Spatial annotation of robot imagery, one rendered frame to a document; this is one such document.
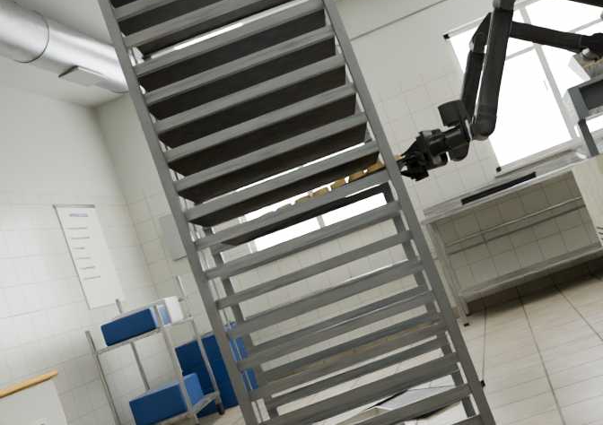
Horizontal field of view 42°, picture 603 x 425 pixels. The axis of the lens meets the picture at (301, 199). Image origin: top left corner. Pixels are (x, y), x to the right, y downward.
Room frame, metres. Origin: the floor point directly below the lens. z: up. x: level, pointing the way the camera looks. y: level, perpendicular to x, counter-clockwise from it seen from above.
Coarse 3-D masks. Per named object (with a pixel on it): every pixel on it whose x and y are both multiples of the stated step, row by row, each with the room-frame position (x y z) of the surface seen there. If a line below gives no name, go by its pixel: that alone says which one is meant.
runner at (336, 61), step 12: (324, 60) 2.24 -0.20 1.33; (336, 60) 2.23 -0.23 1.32; (300, 72) 2.24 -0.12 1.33; (312, 72) 2.24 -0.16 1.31; (324, 72) 2.26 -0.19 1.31; (264, 84) 2.24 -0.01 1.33; (276, 84) 2.24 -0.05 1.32; (288, 84) 2.25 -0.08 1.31; (228, 96) 2.24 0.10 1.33; (240, 96) 2.24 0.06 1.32; (252, 96) 2.24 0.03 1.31; (192, 108) 2.24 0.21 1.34; (204, 108) 2.24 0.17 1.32; (216, 108) 2.24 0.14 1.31; (168, 120) 2.24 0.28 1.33; (180, 120) 2.24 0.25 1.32; (192, 120) 2.26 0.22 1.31; (156, 132) 2.25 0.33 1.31
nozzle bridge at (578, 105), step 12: (588, 84) 3.67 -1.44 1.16; (600, 84) 3.74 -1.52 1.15; (564, 96) 3.86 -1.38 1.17; (576, 96) 3.69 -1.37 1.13; (588, 96) 3.76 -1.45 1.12; (600, 96) 3.75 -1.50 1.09; (576, 108) 3.69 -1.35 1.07; (588, 108) 3.76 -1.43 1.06; (600, 108) 3.70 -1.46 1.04; (576, 120) 3.80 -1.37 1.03; (588, 120) 3.94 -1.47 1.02; (588, 132) 3.79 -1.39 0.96; (588, 144) 3.80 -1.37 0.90; (588, 156) 3.90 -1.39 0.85
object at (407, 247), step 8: (336, 48) 2.65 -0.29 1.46; (392, 200) 2.65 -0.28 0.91; (400, 216) 2.65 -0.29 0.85; (400, 224) 2.65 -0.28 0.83; (408, 248) 2.66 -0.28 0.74; (408, 256) 2.66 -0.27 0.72; (416, 280) 2.66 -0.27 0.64; (424, 280) 2.65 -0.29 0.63; (424, 304) 2.66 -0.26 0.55; (432, 304) 2.65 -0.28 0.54; (440, 320) 2.65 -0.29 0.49; (440, 336) 2.65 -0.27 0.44; (448, 352) 2.65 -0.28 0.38; (456, 376) 2.65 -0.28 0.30; (456, 384) 2.66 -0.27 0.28; (464, 400) 2.66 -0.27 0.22; (464, 408) 2.66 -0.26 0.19; (472, 408) 2.65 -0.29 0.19
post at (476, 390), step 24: (336, 24) 2.20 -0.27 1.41; (360, 72) 2.20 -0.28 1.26; (360, 96) 2.20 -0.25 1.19; (384, 144) 2.20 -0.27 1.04; (408, 216) 2.20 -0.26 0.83; (432, 264) 2.20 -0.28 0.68; (432, 288) 2.22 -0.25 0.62; (456, 336) 2.20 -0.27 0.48; (480, 384) 2.20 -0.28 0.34; (480, 408) 2.20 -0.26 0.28
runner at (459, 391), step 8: (464, 384) 2.23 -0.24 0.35; (448, 392) 2.24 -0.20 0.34; (456, 392) 2.23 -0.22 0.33; (464, 392) 2.23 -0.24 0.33; (424, 400) 2.24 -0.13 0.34; (432, 400) 2.24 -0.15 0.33; (440, 400) 2.24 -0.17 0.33; (448, 400) 2.24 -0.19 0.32; (400, 408) 2.24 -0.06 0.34; (408, 408) 2.24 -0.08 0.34; (416, 408) 2.24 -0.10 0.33; (424, 408) 2.24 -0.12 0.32; (376, 416) 2.24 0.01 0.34; (384, 416) 2.24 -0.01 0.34; (392, 416) 2.24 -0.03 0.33; (400, 416) 2.24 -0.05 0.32; (352, 424) 2.24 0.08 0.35; (360, 424) 2.24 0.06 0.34; (368, 424) 2.24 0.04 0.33; (376, 424) 2.24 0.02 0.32; (384, 424) 2.24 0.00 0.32
